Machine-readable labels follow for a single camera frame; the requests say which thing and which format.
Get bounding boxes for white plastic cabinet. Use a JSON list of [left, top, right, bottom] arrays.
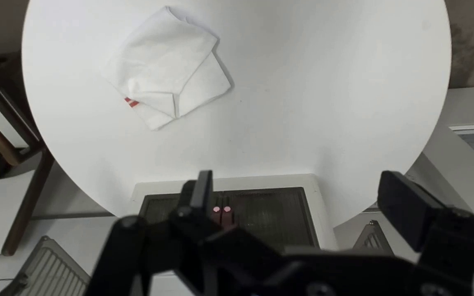
[[129, 172, 342, 253]]

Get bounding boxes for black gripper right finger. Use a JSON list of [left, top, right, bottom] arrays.
[[378, 169, 474, 259]]

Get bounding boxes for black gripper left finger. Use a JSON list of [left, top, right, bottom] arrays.
[[177, 169, 218, 225]]

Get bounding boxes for grey cabinet door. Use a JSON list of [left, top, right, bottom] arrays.
[[231, 187, 322, 249], [139, 192, 195, 221], [26, 234, 93, 296], [351, 218, 399, 254]]

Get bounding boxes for wooden chair with white seat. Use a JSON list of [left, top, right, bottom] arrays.
[[0, 39, 58, 261]]

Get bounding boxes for white folded cloth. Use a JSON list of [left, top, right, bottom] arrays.
[[101, 4, 236, 131]]

